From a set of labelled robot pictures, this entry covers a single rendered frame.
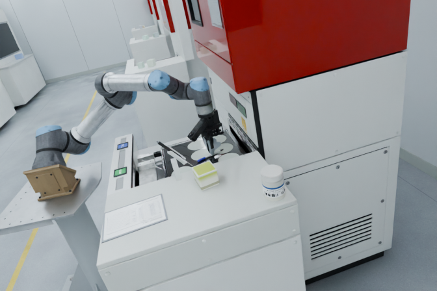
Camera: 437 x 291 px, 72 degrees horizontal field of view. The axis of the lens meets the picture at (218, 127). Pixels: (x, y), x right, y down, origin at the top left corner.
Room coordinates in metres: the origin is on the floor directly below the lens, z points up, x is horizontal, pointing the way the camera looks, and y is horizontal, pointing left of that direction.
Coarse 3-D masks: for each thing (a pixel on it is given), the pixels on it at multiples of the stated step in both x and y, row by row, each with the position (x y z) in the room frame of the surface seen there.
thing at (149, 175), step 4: (152, 168) 1.25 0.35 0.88; (156, 168) 1.28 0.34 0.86; (140, 172) 1.24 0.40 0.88; (144, 172) 1.23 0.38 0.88; (148, 172) 1.22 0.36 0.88; (152, 172) 1.22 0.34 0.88; (156, 172) 1.22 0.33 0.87; (140, 176) 1.20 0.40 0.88; (144, 176) 1.20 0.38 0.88; (148, 176) 1.19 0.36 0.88; (152, 176) 1.18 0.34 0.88; (156, 176) 1.18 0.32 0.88; (140, 180) 1.17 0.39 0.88; (144, 180) 1.16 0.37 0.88; (148, 180) 1.16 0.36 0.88; (152, 180) 1.15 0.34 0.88; (156, 180) 1.14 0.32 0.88; (140, 184) 1.13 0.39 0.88
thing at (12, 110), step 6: (0, 84) 5.77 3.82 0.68; (0, 90) 5.66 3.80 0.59; (0, 96) 5.56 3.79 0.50; (6, 96) 5.76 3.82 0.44; (0, 102) 5.46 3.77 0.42; (6, 102) 5.66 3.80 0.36; (0, 108) 5.36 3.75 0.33; (6, 108) 5.54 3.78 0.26; (12, 108) 5.77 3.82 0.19; (0, 114) 5.26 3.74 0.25; (6, 114) 5.44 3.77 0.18; (12, 114) 5.66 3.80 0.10; (0, 120) 5.17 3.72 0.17; (6, 120) 5.34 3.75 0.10; (0, 126) 5.08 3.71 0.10
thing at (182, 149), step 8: (184, 144) 1.39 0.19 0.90; (232, 144) 1.29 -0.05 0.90; (184, 152) 1.31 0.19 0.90; (192, 152) 1.29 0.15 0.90; (232, 152) 1.21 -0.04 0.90; (240, 152) 1.20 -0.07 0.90; (168, 160) 1.26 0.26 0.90; (192, 160) 1.21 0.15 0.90; (208, 160) 1.19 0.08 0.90; (216, 160) 1.17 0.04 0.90; (168, 168) 1.19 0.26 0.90; (168, 176) 1.12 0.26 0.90
